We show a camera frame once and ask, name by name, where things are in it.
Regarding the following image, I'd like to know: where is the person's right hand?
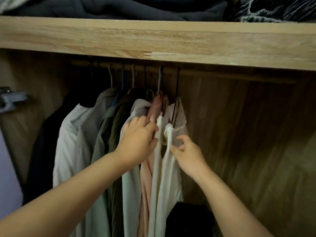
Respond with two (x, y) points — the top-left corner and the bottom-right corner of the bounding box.
(170, 135), (208, 181)

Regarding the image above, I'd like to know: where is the lilac wardrobe door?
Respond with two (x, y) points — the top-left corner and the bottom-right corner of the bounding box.
(0, 0), (316, 237)

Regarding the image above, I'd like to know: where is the cream lace-up knit sweater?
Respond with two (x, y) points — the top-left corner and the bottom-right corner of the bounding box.
(155, 97), (189, 237)

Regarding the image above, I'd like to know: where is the heap of grey black clothes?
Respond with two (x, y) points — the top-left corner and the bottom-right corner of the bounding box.
(165, 202), (215, 237)

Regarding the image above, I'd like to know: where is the peach blazer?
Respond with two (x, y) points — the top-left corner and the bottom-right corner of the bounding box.
(137, 92), (163, 237)

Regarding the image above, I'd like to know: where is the cream padded jacket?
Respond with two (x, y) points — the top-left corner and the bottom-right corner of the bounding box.
(53, 103), (99, 237)

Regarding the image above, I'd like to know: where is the person's right forearm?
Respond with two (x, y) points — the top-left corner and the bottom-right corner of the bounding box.
(192, 168), (273, 237)

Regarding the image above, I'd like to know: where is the pink hanger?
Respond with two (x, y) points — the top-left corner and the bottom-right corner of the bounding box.
(127, 64), (135, 94)

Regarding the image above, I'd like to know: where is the person's left hand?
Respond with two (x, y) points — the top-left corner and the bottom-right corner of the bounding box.
(115, 116), (159, 169)

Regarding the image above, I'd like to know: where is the black leather jacket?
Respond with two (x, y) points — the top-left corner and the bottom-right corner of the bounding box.
(23, 91), (99, 205)

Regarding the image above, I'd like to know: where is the person's left forearm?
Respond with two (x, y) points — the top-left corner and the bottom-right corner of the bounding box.
(0, 151), (135, 237)

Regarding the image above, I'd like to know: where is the stack of dark clothes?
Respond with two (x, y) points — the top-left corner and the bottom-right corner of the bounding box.
(0, 0), (316, 23)

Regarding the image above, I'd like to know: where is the beige grey cardigan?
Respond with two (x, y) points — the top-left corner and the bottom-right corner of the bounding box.
(76, 88), (118, 156)

